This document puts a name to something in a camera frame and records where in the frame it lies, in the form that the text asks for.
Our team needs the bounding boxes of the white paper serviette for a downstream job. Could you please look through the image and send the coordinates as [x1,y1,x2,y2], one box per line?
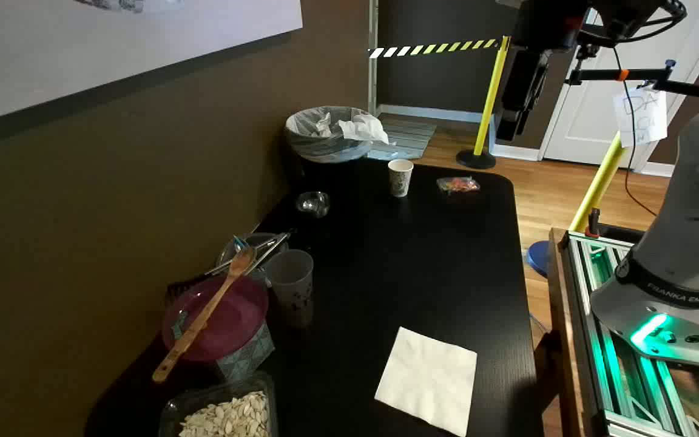
[373,328,477,437]

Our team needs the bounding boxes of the whiteboard on wall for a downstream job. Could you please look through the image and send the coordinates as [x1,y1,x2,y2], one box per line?
[0,0,302,117]

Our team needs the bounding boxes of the wooden spatula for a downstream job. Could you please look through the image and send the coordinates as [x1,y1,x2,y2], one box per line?
[151,249,255,383]

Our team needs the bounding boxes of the black bin with white liner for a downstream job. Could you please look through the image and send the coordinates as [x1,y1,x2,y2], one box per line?
[284,105,395,189]

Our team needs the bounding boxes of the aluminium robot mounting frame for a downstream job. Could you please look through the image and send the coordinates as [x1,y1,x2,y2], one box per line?
[548,231,699,437]

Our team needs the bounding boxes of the metal tongs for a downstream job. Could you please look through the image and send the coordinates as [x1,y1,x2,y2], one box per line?
[208,232,289,280]

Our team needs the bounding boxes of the maroon round plate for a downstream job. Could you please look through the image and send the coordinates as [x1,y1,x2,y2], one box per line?
[160,276,270,361]

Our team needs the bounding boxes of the container of white pieces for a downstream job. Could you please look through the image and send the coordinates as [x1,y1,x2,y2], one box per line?
[158,372,279,437]

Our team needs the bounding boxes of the translucent plastic cup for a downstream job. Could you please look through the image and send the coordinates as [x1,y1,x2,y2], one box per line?
[267,247,313,328]

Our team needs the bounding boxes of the yellow black barrier tape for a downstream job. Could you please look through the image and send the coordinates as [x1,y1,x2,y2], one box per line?
[368,37,504,61]

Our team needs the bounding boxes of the white door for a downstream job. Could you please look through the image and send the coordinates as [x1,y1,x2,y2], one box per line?
[540,0,699,171]

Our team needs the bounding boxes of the grey square container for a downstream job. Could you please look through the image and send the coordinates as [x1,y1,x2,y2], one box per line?
[219,326,274,383]

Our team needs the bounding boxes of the white patterned paper cup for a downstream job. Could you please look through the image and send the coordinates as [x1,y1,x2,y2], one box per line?
[387,160,414,200]

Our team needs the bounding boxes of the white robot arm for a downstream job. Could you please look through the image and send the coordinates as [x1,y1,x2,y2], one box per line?
[590,113,699,366]

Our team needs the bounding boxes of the black camera tripod stand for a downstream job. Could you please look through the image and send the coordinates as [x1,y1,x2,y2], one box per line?
[497,0,699,149]

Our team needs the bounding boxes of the yellow stanchion post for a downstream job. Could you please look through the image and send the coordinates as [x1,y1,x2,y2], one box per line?
[457,37,510,171]
[569,137,624,232]

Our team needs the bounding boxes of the small plastic snack packet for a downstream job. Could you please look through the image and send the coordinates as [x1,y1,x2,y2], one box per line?
[437,175,481,195]

